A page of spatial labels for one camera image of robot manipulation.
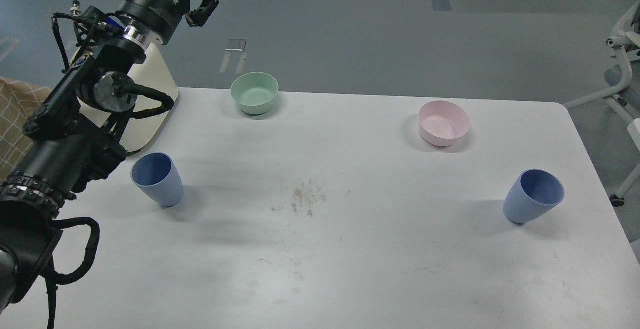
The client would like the pink bowl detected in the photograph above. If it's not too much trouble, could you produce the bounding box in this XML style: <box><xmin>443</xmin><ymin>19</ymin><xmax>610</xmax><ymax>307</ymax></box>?
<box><xmin>418</xmin><ymin>100</ymin><xmax>471</xmax><ymax>148</ymax></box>

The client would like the checkered beige cloth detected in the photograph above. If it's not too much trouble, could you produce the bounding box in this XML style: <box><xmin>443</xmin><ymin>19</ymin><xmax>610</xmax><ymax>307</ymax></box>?
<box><xmin>0</xmin><ymin>76</ymin><xmax>51</xmax><ymax>181</ymax></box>

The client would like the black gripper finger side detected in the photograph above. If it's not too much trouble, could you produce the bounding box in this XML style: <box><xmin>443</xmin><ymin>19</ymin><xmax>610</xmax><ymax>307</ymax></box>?
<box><xmin>185</xmin><ymin>0</ymin><xmax>220</xmax><ymax>28</ymax></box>

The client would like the blue cup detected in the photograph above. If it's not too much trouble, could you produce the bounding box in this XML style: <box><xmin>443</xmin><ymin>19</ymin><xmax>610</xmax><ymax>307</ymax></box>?
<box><xmin>130</xmin><ymin>152</ymin><xmax>185</xmax><ymax>208</ymax></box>
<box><xmin>502</xmin><ymin>169</ymin><xmax>565</xmax><ymax>225</ymax></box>

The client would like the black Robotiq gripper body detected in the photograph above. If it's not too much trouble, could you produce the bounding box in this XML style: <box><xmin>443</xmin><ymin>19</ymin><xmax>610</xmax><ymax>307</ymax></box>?
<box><xmin>117</xmin><ymin>0</ymin><xmax>190</xmax><ymax>45</ymax></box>

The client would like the white chair frame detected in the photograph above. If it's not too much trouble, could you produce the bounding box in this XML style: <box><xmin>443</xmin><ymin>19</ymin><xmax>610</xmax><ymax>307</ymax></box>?
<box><xmin>563</xmin><ymin>0</ymin><xmax>640</xmax><ymax>208</ymax></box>

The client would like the cream toaster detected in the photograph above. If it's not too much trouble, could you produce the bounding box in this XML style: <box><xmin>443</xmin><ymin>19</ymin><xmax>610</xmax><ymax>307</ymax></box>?
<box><xmin>70</xmin><ymin>42</ymin><xmax>180</xmax><ymax>156</ymax></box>

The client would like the green bowl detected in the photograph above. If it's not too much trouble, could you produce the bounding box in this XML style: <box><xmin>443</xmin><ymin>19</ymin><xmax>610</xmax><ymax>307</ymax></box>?
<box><xmin>230</xmin><ymin>72</ymin><xmax>280</xmax><ymax>116</ymax></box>

